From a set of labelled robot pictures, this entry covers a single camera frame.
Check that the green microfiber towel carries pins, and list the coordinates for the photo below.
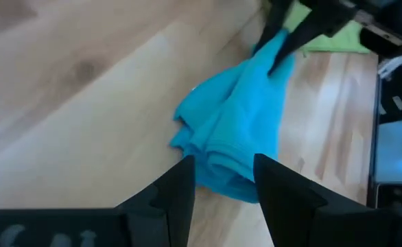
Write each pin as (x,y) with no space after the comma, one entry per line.
(345,43)

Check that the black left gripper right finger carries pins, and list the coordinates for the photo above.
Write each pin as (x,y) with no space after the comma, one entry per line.
(297,212)

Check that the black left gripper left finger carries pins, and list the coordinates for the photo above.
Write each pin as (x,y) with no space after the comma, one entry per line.
(153,212)

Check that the blue microfiber towel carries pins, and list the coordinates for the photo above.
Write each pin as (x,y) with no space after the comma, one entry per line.
(242,120)

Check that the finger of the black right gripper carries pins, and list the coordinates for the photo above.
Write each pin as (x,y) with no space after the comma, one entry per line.
(310,27)
(276,17)

